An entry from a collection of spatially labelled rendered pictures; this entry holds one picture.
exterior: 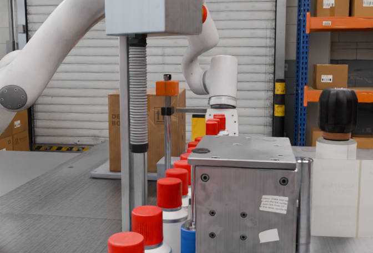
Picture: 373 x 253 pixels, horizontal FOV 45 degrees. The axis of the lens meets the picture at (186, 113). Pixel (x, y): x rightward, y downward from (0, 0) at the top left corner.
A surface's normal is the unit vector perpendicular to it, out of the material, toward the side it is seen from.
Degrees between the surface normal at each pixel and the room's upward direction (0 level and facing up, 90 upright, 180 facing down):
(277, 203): 90
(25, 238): 0
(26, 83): 92
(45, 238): 0
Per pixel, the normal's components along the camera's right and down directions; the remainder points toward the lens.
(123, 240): 0.02, -1.00
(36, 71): 0.52, 0.14
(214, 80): -0.63, -0.20
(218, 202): -0.17, 0.12
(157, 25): -0.70, 0.09
